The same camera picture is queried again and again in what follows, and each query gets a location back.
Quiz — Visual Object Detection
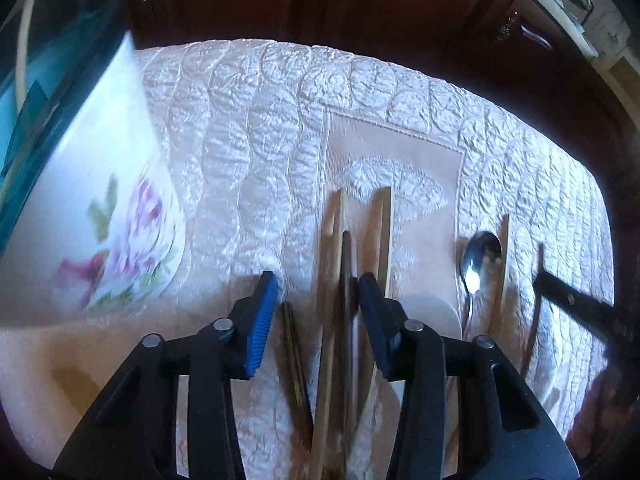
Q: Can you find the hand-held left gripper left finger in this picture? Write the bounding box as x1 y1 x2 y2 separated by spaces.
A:
52 270 281 480

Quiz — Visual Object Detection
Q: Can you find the white ceramic soup spoon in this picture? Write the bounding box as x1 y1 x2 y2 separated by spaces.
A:
390 294 463 341

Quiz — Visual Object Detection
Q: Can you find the white floral ceramic cup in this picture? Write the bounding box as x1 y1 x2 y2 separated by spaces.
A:
0 0 187 330

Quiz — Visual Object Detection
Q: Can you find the dark brown chopstick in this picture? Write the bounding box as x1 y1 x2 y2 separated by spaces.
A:
336 231 358 480

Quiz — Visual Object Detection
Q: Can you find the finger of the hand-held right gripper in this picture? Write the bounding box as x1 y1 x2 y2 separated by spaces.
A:
533 269 620 347

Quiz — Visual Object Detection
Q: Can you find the cream quilted tablecloth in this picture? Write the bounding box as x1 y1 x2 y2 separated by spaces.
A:
0 37 617 480

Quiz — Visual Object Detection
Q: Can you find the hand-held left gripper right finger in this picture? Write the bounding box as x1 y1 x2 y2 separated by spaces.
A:
357 272 581 480

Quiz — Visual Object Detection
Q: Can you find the thin brown chopstick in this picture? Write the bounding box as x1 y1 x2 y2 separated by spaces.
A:
520 242 546 376

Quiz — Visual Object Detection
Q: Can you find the dark patterned chopstick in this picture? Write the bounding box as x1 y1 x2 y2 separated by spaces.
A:
280 301 313 441

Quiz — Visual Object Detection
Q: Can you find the white counter ledge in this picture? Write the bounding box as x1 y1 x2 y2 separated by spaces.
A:
490 0 640 78

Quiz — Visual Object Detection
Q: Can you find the light wooden chopstick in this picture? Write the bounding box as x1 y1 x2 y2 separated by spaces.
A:
372 186 392 295
487 213 511 341
352 199 385 426
309 189 347 480

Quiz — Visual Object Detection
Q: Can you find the metal spoon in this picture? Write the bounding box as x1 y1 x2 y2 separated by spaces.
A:
459 231 502 341

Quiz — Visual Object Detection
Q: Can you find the dark wooden cabinet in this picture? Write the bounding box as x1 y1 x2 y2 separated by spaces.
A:
122 0 640 171

